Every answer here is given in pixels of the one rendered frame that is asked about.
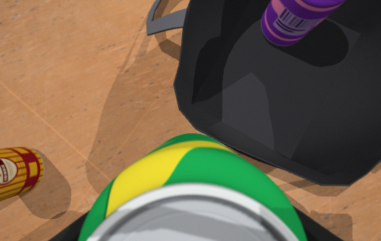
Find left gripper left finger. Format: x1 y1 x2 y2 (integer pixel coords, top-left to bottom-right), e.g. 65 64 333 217
48 210 90 241

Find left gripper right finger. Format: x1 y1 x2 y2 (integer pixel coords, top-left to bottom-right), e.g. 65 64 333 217
292 205 344 241

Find purple drink can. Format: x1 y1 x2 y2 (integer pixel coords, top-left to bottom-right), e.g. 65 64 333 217
261 0 346 46

